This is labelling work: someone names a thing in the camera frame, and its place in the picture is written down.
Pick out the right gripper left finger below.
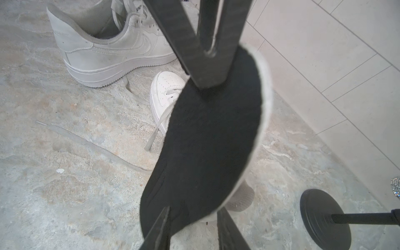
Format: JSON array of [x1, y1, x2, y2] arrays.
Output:
[[139, 206, 171, 250]]

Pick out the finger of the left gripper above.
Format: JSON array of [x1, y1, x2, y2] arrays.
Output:
[[200, 0, 252, 89], [144, 0, 206, 89]]

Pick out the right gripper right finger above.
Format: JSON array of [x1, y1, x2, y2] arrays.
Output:
[[217, 208, 250, 250]]

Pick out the white sneaker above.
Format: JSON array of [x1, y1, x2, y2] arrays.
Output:
[[47, 1, 177, 88], [145, 71, 185, 151]]

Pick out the black insole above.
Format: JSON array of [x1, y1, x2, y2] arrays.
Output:
[[140, 45, 273, 236]]

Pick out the microphone on black stand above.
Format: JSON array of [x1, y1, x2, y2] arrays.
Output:
[[300, 189, 400, 250]]

